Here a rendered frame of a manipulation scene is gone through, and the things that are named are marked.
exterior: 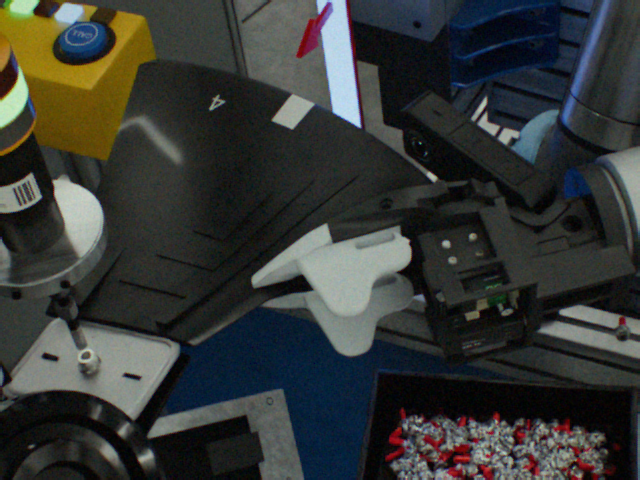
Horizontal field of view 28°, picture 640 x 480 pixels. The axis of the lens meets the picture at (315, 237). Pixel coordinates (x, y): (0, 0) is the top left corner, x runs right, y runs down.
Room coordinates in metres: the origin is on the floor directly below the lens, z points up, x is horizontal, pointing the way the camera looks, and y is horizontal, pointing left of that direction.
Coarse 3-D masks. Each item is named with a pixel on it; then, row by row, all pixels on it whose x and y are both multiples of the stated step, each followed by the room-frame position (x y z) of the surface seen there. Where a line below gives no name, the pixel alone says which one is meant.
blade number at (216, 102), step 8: (208, 96) 0.66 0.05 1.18; (216, 96) 0.66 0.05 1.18; (224, 96) 0.66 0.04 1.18; (232, 96) 0.66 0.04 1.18; (208, 104) 0.66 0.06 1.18; (216, 104) 0.65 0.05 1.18; (224, 104) 0.65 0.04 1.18; (232, 104) 0.65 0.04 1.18; (200, 112) 0.65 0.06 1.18; (208, 112) 0.65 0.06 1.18; (216, 112) 0.65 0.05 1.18; (224, 112) 0.65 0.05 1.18
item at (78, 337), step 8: (56, 304) 0.45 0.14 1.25; (64, 304) 0.44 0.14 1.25; (72, 304) 0.44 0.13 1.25; (64, 312) 0.44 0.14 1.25; (72, 312) 0.44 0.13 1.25; (72, 320) 0.44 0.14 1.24; (72, 328) 0.44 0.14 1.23; (80, 328) 0.45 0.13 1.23; (72, 336) 0.44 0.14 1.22; (80, 336) 0.44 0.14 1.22; (80, 344) 0.44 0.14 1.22
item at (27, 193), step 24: (24, 144) 0.44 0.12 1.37; (0, 168) 0.43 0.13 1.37; (24, 168) 0.43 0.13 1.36; (0, 192) 0.43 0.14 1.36; (24, 192) 0.43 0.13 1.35; (48, 192) 0.44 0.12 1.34; (0, 216) 0.43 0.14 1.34; (24, 216) 0.43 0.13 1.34; (48, 216) 0.44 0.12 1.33; (24, 240) 0.43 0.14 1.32; (48, 240) 0.43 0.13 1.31
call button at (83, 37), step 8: (80, 24) 0.90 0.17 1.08; (88, 24) 0.90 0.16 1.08; (96, 24) 0.89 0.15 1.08; (64, 32) 0.89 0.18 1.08; (72, 32) 0.89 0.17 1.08; (80, 32) 0.89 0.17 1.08; (88, 32) 0.88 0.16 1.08; (96, 32) 0.88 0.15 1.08; (104, 32) 0.88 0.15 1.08; (64, 40) 0.88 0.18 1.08; (72, 40) 0.88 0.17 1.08; (80, 40) 0.88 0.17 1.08; (88, 40) 0.87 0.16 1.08; (96, 40) 0.87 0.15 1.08; (104, 40) 0.88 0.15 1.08; (64, 48) 0.87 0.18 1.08; (72, 48) 0.87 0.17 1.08; (80, 48) 0.87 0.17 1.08; (88, 48) 0.86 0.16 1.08; (96, 48) 0.87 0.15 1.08; (72, 56) 0.87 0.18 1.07; (80, 56) 0.86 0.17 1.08; (88, 56) 0.86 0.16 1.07
